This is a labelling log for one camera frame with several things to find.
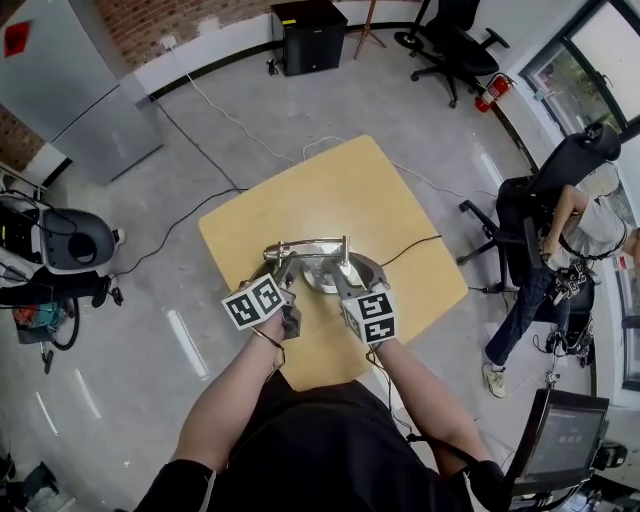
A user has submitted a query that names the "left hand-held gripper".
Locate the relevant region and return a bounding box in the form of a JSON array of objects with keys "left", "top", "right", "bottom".
[{"left": 221, "top": 256, "right": 305, "bottom": 341}]

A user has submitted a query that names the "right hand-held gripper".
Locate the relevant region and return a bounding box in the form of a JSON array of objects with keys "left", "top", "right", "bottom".
[{"left": 325, "top": 253, "right": 400, "bottom": 347}]

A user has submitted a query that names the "silver desk lamp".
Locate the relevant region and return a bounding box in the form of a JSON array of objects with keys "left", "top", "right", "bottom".
[{"left": 262, "top": 234, "right": 362, "bottom": 295}]

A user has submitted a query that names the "person's right forearm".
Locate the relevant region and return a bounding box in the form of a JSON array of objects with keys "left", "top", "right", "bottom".
[{"left": 372, "top": 337, "right": 495, "bottom": 472}]

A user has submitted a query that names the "person's left forearm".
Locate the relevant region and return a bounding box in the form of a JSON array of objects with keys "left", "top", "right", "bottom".
[{"left": 172, "top": 314, "right": 287, "bottom": 472}]

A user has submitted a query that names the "yellow wooden table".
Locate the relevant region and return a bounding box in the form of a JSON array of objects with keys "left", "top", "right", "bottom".
[{"left": 198, "top": 134, "right": 470, "bottom": 393}]

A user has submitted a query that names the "person's black shirt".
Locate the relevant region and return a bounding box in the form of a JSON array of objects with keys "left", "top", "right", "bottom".
[{"left": 131, "top": 372, "right": 506, "bottom": 512}]

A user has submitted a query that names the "white grey backpack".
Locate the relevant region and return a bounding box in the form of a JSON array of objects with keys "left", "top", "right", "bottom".
[{"left": 30, "top": 207, "right": 117, "bottom": 275}]

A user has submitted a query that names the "black high-back mesh chair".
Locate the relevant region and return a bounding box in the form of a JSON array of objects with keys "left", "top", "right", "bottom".
[{"left": 457, "top": 123, "right": 623, "bottom": 296}]

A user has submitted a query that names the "red fire extinguisher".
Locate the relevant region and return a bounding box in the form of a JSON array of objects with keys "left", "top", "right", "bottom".
[{"left": 473, "top": 72, "right": 518, "bottom": 114}]

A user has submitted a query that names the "black cabinet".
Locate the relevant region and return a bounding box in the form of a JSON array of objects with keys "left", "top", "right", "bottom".
[{"left": 270, "top": 0, "right": 349, "bottom": 78}]

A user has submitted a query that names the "red teal vacuum cleaner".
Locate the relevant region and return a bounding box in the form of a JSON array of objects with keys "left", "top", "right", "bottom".
[{"left": 12, "top": 297, "right": 81, "bottom": 376}]

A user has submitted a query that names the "black office chair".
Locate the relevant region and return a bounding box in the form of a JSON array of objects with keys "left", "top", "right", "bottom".
[{"left": 393, "top": 0, "right": 511, "bottom": 109}]

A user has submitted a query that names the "wooden coat rack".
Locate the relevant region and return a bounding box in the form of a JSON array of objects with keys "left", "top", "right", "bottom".
[{"left": 353, "top": 0, "right": 388, "bottom": 62}]

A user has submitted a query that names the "black monitor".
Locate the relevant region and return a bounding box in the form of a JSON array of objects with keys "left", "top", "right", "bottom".
[{"left": 499, "top": 388, "right": 611, "bottom": 501}]

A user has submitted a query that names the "silver fridge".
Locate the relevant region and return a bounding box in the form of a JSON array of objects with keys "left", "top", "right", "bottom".
[{"left": 0, "top": 0, "right": 165, "bottom": 185}]

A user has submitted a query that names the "black-framed window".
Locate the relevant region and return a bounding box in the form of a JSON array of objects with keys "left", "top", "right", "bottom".
[{"left": 519, "top": 0, "right": 640, "bottom": 137}]

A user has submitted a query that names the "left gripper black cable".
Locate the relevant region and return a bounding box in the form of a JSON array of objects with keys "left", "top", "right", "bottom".
[{"left": 251, "top": 328, "right": 287, "bottom": 372}]

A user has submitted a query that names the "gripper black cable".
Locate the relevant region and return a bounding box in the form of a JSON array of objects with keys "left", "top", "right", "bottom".
[
  {"left": 251, "top": 328, "right": 287, "bottom": 372},
  {"left": 366, "top": 344, "right": 417, "bottom": 437}
]

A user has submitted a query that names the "black floor cable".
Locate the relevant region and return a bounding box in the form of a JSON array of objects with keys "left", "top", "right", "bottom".
[{"left": 107, "top": 99, "right": 251, "bottom": 281}]

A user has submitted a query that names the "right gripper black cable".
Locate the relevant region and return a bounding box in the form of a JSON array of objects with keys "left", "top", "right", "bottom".
[{"left": 366, "top": 344, "right": 417, "bottom": 437}]

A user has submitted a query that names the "white floor cable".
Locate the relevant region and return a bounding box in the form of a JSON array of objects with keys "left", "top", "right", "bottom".
[{"left": 167, "top": 42, "right": 297, "bottom": 165}]

